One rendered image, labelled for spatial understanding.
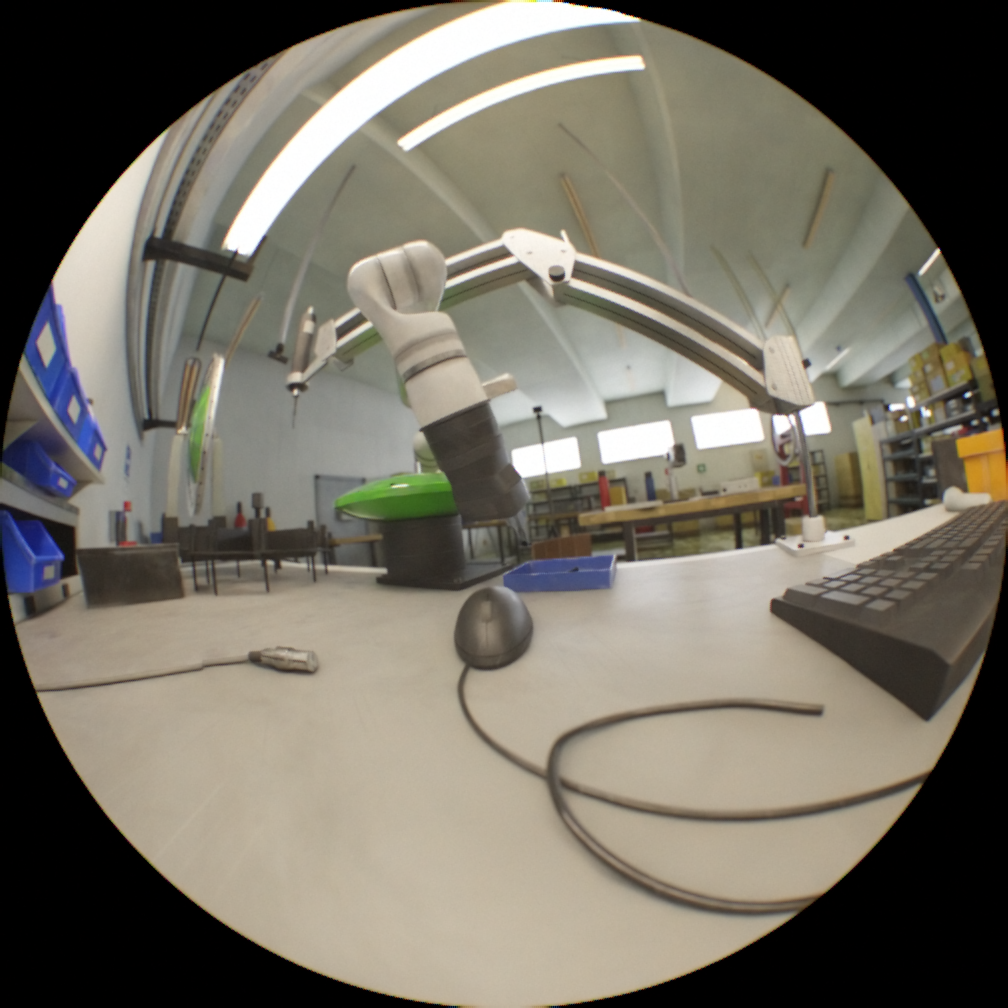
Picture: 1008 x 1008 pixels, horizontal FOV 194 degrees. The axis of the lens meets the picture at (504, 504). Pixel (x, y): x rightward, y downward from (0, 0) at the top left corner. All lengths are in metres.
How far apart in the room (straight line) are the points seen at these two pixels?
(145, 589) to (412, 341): 0.61
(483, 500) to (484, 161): 3.37
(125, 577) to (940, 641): 0.81
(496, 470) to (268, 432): 5.31
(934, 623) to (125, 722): 0.37
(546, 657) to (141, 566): 0.65
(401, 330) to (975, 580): 0.45
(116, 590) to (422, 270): 0.68
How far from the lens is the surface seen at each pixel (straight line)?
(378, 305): 0.31
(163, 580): 0.66
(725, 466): 9.54
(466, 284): 0.48
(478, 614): 0.20
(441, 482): 0.40
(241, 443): 5.33
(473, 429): 0.28
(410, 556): 0.48
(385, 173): 2.94
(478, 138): 3.39
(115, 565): 0.67
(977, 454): 0.75
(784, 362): 0.46
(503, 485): 0.29
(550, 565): 0.44
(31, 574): 0.65
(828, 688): 0.16
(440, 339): 0.29
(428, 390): 0.28
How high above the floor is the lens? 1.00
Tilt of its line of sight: 3 degrees up
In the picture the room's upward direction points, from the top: 6 degrees counter-clockwise
